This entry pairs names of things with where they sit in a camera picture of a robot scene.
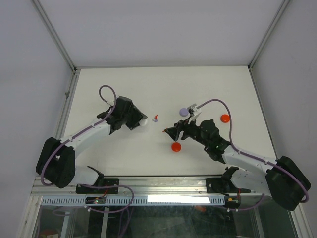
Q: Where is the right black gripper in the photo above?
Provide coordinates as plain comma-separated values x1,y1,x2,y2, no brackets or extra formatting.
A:
164,115,210,148

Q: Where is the white charging case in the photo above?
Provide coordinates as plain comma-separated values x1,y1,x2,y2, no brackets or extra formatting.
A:
139,119,148,126

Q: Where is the small green-lit circuit board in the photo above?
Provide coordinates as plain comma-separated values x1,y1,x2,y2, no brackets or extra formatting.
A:
85,197,106,204

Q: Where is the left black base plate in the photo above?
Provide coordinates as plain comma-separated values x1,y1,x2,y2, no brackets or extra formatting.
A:
75,178,119,194

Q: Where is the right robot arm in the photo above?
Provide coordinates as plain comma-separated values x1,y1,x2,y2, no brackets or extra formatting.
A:
164,119,311,211

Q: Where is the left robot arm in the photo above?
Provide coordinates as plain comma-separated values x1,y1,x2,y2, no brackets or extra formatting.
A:
35,96,148,193

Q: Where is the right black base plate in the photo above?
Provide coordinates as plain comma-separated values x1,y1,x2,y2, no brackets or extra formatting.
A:
206,178,223,194

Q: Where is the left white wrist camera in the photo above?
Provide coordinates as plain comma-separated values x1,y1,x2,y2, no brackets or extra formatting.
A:
105,100,114,106

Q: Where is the slotted cable duct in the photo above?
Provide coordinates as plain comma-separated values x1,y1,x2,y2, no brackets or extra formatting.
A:
41,195,225,206

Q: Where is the aluminium front rail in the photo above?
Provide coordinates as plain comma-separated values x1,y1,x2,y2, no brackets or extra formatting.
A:
31,175,273,196

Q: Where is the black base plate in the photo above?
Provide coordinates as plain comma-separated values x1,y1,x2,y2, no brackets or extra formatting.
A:
75,178,119,194
206,178,223,194

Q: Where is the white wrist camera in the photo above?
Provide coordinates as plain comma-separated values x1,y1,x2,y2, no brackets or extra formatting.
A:
187,104,202,124
105,100,114,106

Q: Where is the red charging case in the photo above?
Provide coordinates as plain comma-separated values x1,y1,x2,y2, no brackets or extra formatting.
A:
220,114,230,123
171,142,182,152

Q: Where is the purple charging case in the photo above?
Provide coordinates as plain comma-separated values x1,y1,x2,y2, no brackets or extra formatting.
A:
179,108,189,117

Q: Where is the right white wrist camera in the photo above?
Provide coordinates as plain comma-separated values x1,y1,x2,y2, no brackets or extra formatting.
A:
187,104,202,124

